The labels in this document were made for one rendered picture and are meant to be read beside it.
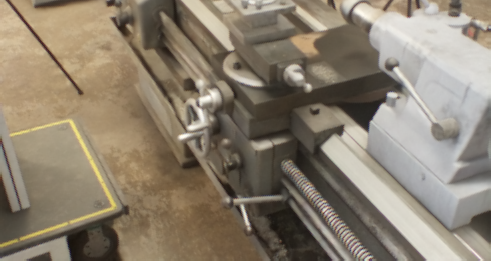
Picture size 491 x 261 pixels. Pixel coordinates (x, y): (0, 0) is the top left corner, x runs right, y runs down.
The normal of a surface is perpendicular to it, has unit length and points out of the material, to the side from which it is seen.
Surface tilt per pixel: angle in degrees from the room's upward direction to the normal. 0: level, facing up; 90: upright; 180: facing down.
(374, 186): 36
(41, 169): 0
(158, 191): 0
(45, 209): 0
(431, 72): 82
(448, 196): 90
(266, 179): 90
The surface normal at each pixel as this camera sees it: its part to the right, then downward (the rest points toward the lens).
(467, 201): 0.43, 0.53
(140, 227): 0.00, -0.81
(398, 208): -0.53, -0.51
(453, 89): -0.90, 0.13
